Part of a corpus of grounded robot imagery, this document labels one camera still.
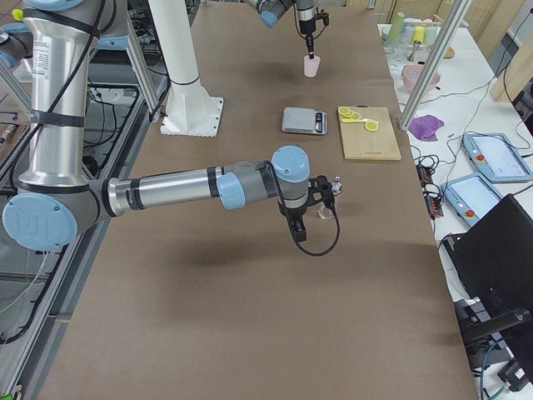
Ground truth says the teach pendant far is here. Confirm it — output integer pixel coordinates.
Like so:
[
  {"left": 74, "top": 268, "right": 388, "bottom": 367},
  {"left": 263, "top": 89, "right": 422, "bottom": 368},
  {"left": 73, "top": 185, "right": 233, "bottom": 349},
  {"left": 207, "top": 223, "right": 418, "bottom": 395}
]
[{"left": 462, "top": 133, "right": 532, "bottom": 183}]

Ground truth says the pink bowl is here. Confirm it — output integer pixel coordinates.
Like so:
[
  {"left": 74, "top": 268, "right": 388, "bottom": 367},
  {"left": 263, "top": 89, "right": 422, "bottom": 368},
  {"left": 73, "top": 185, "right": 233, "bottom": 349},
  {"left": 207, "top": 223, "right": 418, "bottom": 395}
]
[{"left": 401, "top": 64, "right": 441, "bottom": 93}]

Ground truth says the lemon slice by knife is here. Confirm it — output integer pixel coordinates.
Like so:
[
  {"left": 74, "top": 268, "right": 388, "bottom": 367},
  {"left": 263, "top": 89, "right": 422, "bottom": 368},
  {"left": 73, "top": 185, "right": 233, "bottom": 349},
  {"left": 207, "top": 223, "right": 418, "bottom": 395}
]
[{"left": 364, "top": 120, "right": 379, "bottom": 132}]

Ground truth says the teach pendant near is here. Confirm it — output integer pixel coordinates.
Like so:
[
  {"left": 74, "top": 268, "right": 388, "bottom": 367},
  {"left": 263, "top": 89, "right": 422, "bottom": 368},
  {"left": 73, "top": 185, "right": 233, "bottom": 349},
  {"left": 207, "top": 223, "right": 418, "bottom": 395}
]
[{"left": 441, "top": 172, "right": 503, "bottom": 227}]

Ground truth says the teach pendant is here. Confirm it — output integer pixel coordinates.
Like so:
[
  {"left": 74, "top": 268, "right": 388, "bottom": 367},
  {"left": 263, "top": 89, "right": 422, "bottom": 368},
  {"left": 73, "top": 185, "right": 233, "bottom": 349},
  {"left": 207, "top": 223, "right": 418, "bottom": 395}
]
[
  {"left": 462, "top": 133, "right": 532, "bottom": 183},
  {"left": 441, "top": 172, "right": 503, "bottom": 227}
]

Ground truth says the aluminium frame post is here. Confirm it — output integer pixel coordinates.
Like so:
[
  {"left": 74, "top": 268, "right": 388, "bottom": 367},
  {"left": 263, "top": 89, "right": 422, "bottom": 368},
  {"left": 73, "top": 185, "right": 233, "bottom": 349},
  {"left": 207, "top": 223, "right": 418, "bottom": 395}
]
[{"left": 398, "top": 0, "right": 471, "bottom": 131}]

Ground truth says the purple cloth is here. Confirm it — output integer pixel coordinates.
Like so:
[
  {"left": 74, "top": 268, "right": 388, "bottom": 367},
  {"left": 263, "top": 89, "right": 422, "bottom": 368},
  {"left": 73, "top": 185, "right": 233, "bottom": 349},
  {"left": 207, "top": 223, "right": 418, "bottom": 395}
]
[{"left": 409, "top": 115, "right": 445, "bottom": 142}]

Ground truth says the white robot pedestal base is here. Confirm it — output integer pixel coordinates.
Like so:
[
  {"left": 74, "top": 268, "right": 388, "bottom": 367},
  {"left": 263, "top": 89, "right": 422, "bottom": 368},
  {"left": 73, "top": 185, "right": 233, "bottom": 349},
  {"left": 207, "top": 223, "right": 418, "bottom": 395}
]
[{"left": 149, "top": 0, "right": 224, "bottom": 138}]

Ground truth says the pink plastic cup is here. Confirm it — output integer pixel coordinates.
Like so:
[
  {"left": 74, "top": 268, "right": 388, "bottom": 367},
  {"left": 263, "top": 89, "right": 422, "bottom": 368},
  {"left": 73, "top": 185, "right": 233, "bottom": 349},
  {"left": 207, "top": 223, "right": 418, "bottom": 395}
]
[{"left": 303, "top": 55, "right": 321, "bottom": 78}]

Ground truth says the yellow cup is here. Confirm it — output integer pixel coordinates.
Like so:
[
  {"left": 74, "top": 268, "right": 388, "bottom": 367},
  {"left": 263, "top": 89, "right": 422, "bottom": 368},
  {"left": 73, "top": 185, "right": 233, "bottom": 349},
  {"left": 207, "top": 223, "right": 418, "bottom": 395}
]
[{"left": 412, "top": 26, "right": 426, "bottom": 44}]

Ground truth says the silver digital kitchen scale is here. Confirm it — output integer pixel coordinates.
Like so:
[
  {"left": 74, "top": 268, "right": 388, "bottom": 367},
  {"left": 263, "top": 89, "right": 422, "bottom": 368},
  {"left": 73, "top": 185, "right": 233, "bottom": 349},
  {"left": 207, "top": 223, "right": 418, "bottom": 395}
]
[{"left": 281, "top": 107, "right": 328, "bottom": 135}]

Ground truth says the green cup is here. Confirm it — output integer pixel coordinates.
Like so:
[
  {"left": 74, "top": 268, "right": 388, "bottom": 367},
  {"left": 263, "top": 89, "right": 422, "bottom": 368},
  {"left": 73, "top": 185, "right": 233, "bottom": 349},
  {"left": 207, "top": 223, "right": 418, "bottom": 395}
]
[{"left": 387, "top": 12, "right": 406, "bottom": 43}]

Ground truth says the yellow plastic knife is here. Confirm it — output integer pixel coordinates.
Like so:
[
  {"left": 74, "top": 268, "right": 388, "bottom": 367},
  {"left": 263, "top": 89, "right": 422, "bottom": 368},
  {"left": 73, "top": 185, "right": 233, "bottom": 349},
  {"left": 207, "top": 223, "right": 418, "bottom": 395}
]
[{"left": 341, "top": 118, "right": 378, "bottom": 123}]

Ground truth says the black power strip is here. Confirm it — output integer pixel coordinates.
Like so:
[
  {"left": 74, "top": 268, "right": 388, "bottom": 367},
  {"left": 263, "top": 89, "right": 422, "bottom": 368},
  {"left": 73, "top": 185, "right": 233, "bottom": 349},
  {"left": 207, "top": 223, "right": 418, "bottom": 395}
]
[{"left": 416, "top": 164, "right": 444, "bottom": 219}]

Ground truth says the black monitor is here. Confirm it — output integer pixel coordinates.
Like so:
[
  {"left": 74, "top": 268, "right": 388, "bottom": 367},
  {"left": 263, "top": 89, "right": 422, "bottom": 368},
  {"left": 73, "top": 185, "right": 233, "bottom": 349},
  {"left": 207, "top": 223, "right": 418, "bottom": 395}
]
[{"left": 451, "top": 194, "right": 532, "bottom": 354}]

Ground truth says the bamboo cutting board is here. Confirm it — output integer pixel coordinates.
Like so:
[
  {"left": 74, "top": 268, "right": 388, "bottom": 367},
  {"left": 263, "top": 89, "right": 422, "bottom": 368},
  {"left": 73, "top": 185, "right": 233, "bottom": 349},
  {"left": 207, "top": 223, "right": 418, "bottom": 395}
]
[{"left": 337, "top": 106, "right": 401, "bottom": 161}]

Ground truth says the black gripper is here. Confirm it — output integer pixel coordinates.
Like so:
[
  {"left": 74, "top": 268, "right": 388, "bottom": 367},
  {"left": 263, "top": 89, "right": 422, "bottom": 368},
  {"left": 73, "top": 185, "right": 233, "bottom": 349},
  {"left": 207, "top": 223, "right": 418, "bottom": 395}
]
[
  {"left": 277, "top": 198, "right": 312, "bottom": 243},
  {"left": 300, "top": 17, "right": 315, "bottom": 57}
]

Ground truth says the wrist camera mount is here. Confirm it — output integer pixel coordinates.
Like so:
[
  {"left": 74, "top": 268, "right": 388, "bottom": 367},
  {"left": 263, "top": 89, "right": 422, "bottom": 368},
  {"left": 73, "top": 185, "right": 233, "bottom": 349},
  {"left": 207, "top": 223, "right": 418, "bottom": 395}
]
[
  {"left": 307, "top": 175, "right": 331, "bottom": 206},
  {"left": 313, "top": 7, "right": 329, "bottom": 27}
]

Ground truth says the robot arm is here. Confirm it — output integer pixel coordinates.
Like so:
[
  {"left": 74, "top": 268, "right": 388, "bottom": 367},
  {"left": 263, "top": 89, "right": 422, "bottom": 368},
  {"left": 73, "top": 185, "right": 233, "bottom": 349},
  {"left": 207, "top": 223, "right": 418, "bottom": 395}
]
[
  {"left": 245, "top": 0, "right": 316, "bottom": 59},
  {"left": 1, "top": 1, "right": 317, "bottom": 252}
]

